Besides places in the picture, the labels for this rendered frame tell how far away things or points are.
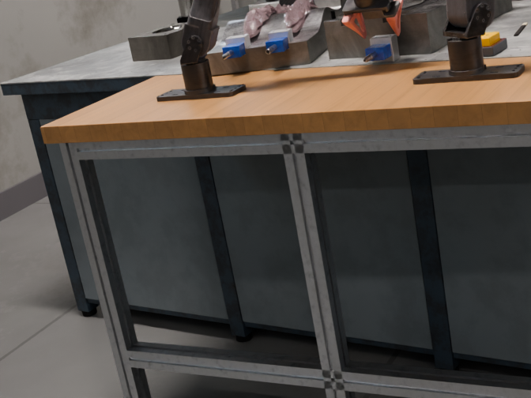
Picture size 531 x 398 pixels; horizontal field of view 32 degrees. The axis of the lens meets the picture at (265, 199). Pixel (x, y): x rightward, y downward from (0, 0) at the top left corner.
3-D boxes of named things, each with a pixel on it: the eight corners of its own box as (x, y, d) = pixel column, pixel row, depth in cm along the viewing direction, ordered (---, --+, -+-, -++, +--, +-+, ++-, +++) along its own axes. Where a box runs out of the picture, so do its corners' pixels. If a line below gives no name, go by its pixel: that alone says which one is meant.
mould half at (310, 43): (310, 63, 213) (303, 16, 210) (208, 76, 222) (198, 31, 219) (354, 25, 258) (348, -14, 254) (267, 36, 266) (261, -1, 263)
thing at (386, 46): (377, 72, 190) (374, 46, 189) (355, 73, 193) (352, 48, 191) (400, 58, 201) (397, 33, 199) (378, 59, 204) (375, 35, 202)
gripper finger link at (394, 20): (382, 25, 201) (369, -9, 195) (412, 23, 197) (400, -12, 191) (373, 46, 197) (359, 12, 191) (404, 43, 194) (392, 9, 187)
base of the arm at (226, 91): (165, 59, 207) (148, 66, 201) (241, 52, 197) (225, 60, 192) (172, 93, 210) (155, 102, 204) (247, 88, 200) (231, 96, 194)
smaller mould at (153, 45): (171, 58, 259) (166, 34, 257) (133, 61, 268) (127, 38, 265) (213, 43, 274) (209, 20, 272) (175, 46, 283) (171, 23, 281)
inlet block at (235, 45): (235, 67, 210) (231, 44, 208) (215, 70, 211) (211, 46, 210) (253, 55, 221) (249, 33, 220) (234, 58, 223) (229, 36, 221)
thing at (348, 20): (360, 27, 204) (347, -6, 197) (390, 24, 200) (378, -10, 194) (352, 47, 200) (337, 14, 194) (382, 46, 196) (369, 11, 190)
